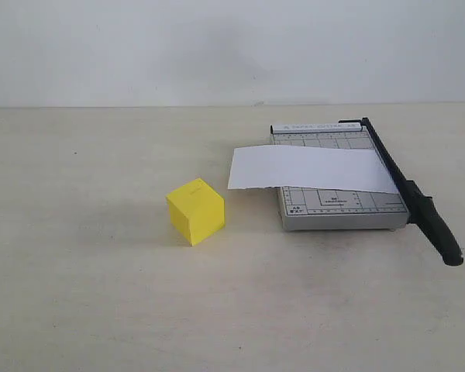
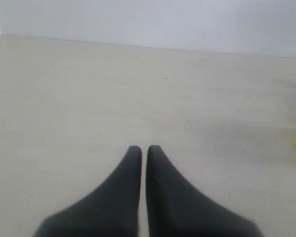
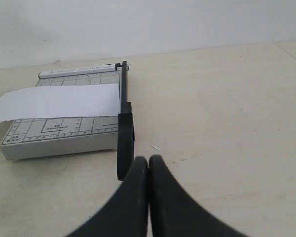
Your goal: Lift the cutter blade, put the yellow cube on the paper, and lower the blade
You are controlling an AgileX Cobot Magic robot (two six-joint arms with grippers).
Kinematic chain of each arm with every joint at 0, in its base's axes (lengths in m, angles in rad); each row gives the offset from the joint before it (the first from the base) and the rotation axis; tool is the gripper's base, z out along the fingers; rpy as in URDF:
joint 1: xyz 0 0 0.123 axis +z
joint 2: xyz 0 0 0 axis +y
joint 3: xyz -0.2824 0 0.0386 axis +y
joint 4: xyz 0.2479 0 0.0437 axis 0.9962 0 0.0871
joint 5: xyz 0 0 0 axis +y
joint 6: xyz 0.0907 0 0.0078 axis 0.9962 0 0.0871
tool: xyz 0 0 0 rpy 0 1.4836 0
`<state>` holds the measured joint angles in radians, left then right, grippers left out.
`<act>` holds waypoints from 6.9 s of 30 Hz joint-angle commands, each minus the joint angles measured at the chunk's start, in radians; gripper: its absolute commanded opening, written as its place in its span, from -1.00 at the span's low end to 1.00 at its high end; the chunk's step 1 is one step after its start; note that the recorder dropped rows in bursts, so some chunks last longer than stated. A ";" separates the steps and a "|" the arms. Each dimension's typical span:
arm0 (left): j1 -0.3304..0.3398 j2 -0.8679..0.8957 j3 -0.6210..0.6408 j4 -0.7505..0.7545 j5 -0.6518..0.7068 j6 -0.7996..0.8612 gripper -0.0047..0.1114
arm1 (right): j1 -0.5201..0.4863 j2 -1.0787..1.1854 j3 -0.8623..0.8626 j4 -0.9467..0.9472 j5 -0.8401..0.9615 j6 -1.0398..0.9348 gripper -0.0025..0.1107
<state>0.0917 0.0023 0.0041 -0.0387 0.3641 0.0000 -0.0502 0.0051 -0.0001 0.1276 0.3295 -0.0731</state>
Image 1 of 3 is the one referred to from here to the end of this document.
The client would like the grey paper cutter base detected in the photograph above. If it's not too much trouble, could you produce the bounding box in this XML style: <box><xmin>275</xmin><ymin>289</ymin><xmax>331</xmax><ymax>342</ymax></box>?
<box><xmin>270</xmin><ymin>120</ymin><xmax>409</xmax><ymax>231</ymax></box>

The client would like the black cutter blade arm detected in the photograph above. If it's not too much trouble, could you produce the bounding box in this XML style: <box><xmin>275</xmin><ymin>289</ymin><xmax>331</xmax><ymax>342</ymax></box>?
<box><xmin>339</xmin><ymin>117</ymin><xmax>463</xmax><ymax>267</ymax></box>

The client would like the yellow foam cube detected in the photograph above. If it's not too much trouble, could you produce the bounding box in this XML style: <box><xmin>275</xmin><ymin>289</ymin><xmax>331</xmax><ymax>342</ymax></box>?
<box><xmin>166</xmin><ymin>178</ymin><xmax>226</xmax><ymax>246</ymax></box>

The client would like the white paper sheet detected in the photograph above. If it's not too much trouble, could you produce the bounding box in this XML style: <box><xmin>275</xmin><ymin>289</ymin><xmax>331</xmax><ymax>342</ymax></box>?
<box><xmin>228</xmin><ymin>145</ymin><xmax>398</xmax><ymax>194</ymax></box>

